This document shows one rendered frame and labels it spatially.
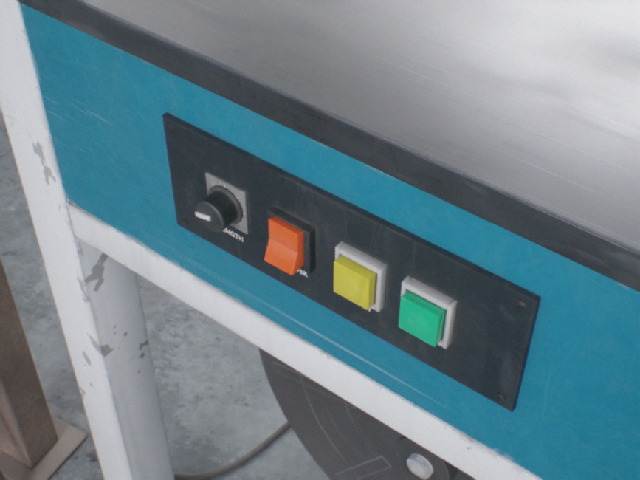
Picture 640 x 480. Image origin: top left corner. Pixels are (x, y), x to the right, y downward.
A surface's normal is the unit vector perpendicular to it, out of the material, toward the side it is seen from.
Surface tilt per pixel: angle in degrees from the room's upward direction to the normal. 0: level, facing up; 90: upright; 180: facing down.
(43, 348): 0
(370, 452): 90
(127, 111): 90
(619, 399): 90
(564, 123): 0
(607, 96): 0
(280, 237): 89
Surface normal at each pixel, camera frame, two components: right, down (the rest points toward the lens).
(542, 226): -0.61, 0.55
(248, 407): 0.00, -0.73
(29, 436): 0.87, 0.34
